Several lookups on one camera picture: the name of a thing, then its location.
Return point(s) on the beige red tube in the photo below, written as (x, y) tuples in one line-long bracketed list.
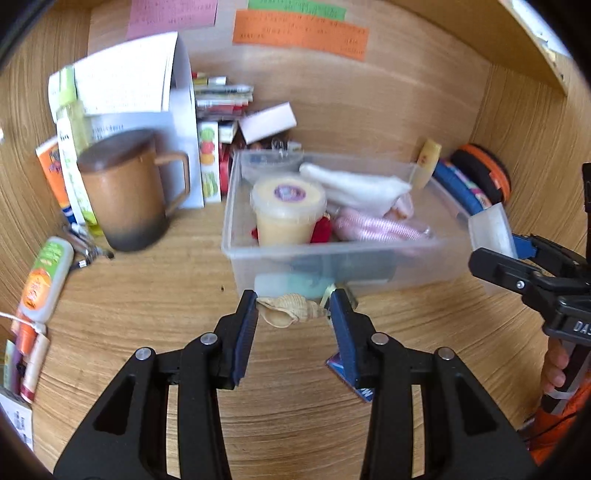
[(34, 364)]

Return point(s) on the beige spiral seashell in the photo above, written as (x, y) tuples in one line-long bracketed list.
[(281, 314)]

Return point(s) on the white cardboard box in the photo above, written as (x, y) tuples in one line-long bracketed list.
[(268, 122)]

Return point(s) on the white cloth pouch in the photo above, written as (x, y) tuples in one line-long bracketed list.
[(360, 189)]

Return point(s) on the wooden desktop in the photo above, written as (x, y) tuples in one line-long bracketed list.
[(295, 415)]

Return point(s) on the person's right forearm orange sleeve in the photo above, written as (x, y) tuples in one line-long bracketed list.
[(563, 429)]

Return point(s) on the green white tube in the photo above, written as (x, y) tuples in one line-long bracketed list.
[(74, 152)]

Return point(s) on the white paper folder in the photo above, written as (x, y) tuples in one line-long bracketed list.
[(129, 78)]

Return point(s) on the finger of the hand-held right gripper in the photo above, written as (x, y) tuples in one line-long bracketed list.
[(508, 272), (521, 245)]

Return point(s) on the clear plastic packet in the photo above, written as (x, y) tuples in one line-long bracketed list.
[(491, 228)]

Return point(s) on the wooden shelf board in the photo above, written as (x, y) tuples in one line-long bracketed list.
[(531, 41)]

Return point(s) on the metal clipper tool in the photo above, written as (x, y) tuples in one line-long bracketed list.
[(83, 247)]

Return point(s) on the orange black round case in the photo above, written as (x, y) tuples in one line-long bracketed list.
[(485, 170)]

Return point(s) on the cream jar purple label lid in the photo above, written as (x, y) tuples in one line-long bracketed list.
[(286, 217)]

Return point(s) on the blue card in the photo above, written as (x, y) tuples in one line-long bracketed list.
[(339, 367)]

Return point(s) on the orange green tube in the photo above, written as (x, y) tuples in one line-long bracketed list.
[(46, 272)]

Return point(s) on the blue fabric pouch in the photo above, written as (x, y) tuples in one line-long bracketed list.
[(455, 184)]

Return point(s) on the person's right hand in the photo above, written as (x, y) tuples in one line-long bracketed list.
[(556, 369)]

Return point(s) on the pink paper note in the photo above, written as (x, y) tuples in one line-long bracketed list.
[(171, 14)]

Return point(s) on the white label card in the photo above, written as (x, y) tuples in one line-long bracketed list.
[(18, 420)]

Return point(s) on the orange white tube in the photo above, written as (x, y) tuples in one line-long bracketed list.
[(51, 170)]

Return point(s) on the clear plastic bowl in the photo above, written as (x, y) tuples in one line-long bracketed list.
[(268, 161)]

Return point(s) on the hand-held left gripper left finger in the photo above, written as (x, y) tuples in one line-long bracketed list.
[(244, 341)]

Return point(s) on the fruit printed narrow box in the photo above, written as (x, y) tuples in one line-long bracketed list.
[(208, 161)]

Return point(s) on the clear plastic storage box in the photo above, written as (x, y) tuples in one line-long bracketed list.
[(415, 270)]

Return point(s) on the green paper note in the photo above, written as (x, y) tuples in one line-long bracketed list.
[(295, 7)]

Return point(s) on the orange paper note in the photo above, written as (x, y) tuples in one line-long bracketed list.
[(300, 32)]

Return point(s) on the red white small box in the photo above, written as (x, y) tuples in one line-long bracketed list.
[(225, 161)]

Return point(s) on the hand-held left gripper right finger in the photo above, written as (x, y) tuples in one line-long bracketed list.
[(346, 341)]

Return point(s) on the brown ceramic mug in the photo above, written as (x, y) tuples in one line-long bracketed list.
[(124, 198)]

